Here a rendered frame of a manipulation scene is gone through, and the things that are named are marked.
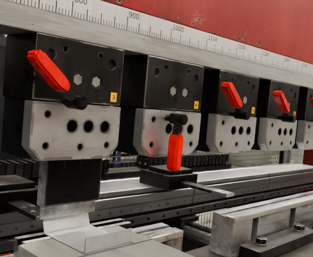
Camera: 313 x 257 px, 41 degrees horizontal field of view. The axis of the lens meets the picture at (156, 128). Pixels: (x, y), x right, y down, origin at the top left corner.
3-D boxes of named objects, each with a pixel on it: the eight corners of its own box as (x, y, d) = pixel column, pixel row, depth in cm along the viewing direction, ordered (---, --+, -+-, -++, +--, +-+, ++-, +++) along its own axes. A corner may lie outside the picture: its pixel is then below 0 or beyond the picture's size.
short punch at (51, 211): (43, 222, 61) (47, 156, 60) (35, 218, 62) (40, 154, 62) (98, 212, 68) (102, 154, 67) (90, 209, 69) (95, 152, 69)
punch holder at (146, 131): (140, 156, 69) (149, 54, 68) (106, 149, 74) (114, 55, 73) (197, 154, 80) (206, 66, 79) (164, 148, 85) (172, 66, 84)
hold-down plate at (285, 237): (258, 264, 93) (260, 251, 93) (237, 257, 97) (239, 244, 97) (315, 240, 115) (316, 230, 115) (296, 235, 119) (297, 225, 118)
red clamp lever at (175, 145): (176, 173, 69) (181, 113, 69) (158, 169, 72) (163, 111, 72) (183, 172, 71) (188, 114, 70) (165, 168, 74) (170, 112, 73)
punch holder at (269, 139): (264, 151, 98) (272, 79, 97) (233, 146, 103) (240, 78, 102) (294, 150, 109) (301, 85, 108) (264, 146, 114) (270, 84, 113)
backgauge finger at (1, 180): (25, 240, 64) (27, 207, 64) (-44, 201, 82) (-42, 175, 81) (88, 228, 73) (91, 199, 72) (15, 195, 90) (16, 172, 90)
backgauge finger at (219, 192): (215, 204, 99) (217, 183, 99) (138, 182, 117) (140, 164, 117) (242, 199, 108) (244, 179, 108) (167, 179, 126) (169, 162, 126)
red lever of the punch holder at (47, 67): (43, 46, 49) (90, 102, 55) (25, 47, 52) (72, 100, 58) (33, 56, 49) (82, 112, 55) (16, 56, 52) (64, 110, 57)
